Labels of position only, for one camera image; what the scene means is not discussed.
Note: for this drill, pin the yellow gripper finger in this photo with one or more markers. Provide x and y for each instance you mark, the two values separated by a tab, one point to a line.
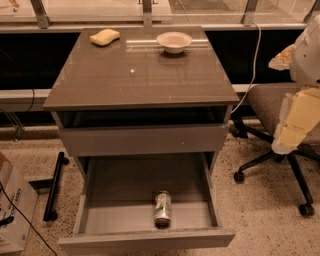
282	60
299	114

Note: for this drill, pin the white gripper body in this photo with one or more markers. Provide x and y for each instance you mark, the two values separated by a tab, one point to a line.
307	59

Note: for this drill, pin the green 7up can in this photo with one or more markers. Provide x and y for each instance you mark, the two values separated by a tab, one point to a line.
162	210

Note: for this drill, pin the grey drawer cabinet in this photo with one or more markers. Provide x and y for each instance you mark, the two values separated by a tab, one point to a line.
134	83

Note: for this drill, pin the open grey middle drawer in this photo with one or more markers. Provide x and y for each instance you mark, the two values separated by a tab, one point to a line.
116	209

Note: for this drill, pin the closed grey top drawer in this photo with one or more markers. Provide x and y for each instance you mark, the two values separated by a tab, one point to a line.
80	142

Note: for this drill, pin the grey office chair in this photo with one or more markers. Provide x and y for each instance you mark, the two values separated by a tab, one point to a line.
265	101

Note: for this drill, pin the white bowl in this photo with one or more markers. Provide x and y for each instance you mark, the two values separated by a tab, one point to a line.
174	42

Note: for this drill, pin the yellow sponge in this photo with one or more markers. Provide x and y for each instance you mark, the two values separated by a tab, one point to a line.
104	37

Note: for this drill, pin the black metal stand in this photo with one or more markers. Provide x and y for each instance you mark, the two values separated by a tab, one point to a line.
50	214

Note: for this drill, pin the white cardboard box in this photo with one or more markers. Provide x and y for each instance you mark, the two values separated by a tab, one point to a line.
17	202

